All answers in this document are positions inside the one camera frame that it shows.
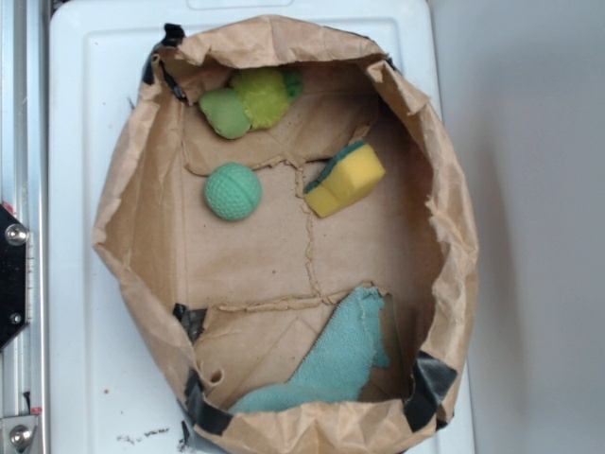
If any yellow and green sponge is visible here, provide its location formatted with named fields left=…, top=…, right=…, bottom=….
left=303, top=141, right=386, bottom=218

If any aluminium frame rail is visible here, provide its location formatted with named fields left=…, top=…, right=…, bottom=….
left=1, top=1, right=52, bottom=453

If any brown paper bag tray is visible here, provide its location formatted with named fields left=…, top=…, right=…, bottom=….
left=93, top=15, right=478, bottom=453

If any green textured ball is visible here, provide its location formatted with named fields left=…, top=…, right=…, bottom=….
left=204, top=163, right=263, bottom=221

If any black metal bracket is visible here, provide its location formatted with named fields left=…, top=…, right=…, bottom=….
left=0, top=203, right=29, bottom=350

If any teal microfibre cloth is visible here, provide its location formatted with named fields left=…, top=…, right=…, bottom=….
left=230, top=286, right=390, bottom=413

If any green plush toy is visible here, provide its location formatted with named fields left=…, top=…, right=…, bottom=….
left=199, top=67, right=303, bottom=140

